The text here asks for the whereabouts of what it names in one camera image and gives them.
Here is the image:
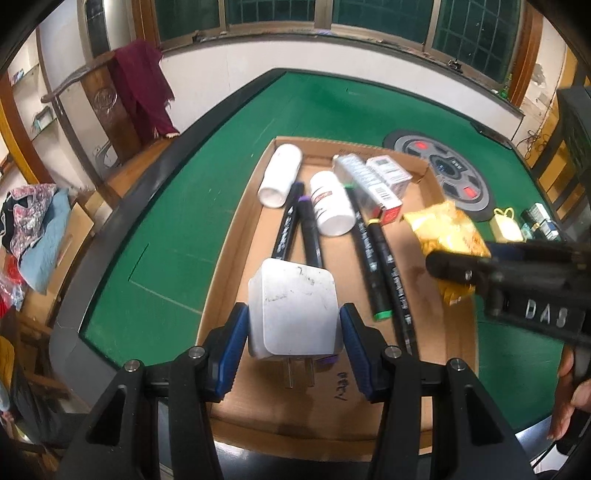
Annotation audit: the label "black marker purple caps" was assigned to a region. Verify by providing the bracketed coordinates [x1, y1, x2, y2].
[297, 196, 324, 268]

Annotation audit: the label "wooden chair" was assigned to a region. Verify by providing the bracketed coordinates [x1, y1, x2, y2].
[41, 51, 174, 204]

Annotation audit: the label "pile of clothes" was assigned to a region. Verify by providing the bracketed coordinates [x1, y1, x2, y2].
[1, 183, 71, 294]

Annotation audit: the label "maroon cloth on chair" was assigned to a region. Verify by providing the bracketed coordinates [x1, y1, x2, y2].
[109, 39, 179, 145]

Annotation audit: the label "black marker green caps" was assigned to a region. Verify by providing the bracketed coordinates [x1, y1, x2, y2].
[345, 185, 392, 322]

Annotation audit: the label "person right hand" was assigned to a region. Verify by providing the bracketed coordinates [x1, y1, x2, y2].
[547, 345, 591, 441]

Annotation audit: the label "white pill bottle red label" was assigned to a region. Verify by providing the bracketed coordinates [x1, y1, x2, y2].
[310, 171, 356, 237]

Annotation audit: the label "black marker blue cap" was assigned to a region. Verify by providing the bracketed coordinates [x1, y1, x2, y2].
[270, 181, 304, 261]

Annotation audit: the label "yellow cheese cracker packet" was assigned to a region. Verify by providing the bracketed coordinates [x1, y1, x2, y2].
[402, 199, 493, 307]

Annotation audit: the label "window with wooden frame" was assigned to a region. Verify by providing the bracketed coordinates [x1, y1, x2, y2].
[130, 1, 543, 105]

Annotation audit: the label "white pink medicine box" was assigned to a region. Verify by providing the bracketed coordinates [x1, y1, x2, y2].
[366, 155, 413, 199]

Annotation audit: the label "yellow cartoon toy pouch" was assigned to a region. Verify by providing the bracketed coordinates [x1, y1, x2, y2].
[489, 207, 524, 243]

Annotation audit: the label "teal tissue packet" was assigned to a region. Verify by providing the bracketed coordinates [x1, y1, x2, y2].
[520, 202, 562, 241]

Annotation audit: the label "white charger plug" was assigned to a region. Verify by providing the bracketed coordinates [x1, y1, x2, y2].
[247, 258, 342, 388]

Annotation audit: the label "plain white bottle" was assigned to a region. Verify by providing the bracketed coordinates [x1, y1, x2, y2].
[257, 143, 304, 208]

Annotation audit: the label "round tire pattern mat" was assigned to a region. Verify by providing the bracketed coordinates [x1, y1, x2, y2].
[383, 129, 497, 222]

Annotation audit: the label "long silver barcode box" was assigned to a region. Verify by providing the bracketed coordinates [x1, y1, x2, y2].
[332, 154, 403, 225]

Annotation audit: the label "cardboard tray box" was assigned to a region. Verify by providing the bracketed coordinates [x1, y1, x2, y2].
[197, 136, 478, 461]

